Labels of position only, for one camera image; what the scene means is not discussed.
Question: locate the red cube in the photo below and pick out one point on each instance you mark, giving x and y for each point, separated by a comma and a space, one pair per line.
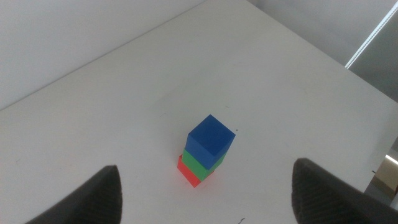
186, 174

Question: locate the green cube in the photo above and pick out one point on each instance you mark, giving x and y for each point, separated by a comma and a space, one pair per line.
194, 166

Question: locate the blue cube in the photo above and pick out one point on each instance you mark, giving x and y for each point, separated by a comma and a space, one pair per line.
208, 140

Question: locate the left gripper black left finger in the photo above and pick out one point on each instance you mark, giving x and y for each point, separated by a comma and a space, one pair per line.
93, 202

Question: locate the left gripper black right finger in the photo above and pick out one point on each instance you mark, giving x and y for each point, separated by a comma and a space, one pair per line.
323, 199

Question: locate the tan cardboard box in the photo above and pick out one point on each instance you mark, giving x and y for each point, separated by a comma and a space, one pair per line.
388, 174

